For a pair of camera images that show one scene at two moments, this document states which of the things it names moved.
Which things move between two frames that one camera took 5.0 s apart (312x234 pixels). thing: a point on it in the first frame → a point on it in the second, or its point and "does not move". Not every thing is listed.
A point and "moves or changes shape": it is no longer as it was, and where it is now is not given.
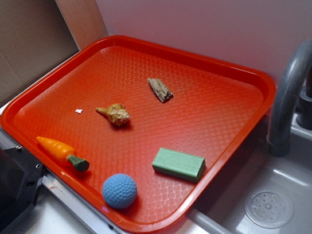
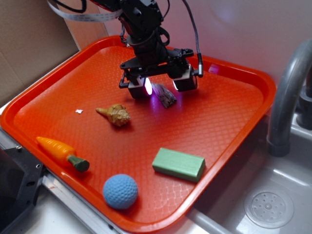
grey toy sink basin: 265,194 does not move
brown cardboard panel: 33,35 does not move
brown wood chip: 163,92 moves or changes shape
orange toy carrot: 60,149 does not move
